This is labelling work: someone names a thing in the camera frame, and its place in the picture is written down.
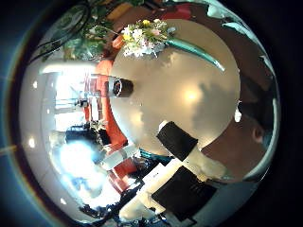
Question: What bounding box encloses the clear glass vase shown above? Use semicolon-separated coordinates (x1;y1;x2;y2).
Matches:
108;77;134;98

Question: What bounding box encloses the person with dark hair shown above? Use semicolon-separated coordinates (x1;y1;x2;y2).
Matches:
202;75;280;183

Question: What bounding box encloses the orange chair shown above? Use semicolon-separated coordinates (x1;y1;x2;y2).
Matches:
83;58;138;193

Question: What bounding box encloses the terracotta plant pot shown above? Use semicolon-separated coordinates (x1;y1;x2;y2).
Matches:
112;33;127;50

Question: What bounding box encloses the green leafy plant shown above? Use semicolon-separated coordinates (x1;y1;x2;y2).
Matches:
62;6;115;61

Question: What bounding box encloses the black looped cable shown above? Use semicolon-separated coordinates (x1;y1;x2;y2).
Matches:
31;4;93;61

